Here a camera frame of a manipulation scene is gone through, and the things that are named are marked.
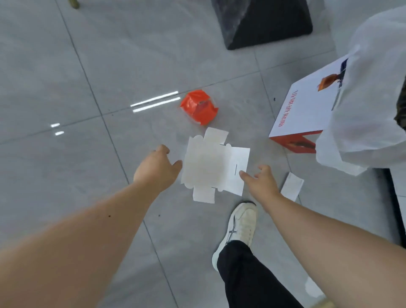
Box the person's right hand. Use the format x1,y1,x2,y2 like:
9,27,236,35
238,164,283,211

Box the person's left hand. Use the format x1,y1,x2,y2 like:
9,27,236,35
132,144,184,196

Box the small white paper piece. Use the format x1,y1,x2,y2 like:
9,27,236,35
280,172,305,202

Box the white cardboard box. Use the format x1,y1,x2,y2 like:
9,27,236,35
269,54,349,154
181,126,251,204

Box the orange plastic wrapper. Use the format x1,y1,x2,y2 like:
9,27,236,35
180,90,219,126

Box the white plastic trash bag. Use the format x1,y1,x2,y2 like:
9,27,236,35
315,6,406,177

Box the person's left forearm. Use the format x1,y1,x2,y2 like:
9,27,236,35
0,182,159,308

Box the person's right forearm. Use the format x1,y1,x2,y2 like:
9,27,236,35
263,194,406,308

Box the person's white right shoe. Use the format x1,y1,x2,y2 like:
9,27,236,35
211,202,257,272

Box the person's black trousers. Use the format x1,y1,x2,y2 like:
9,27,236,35
217,240,305,308

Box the black table base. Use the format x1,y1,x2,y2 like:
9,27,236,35
211,0,313,51

